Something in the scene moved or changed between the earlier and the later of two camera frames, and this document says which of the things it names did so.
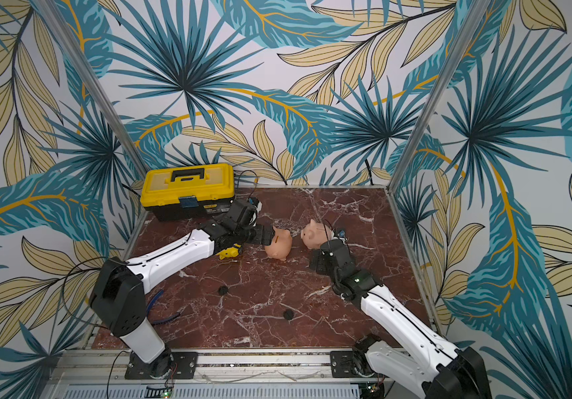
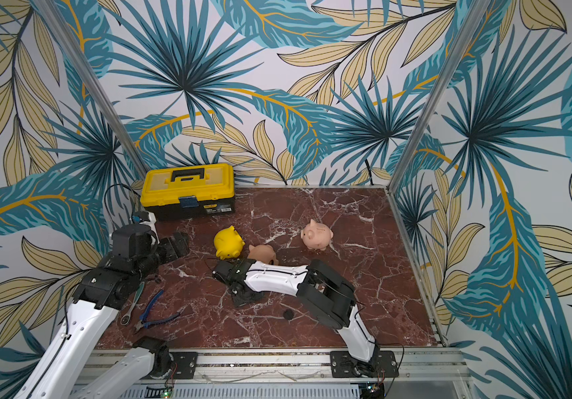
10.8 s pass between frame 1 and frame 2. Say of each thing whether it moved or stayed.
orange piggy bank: moved
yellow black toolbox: stayed
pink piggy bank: stayed
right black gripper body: moved
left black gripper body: moved
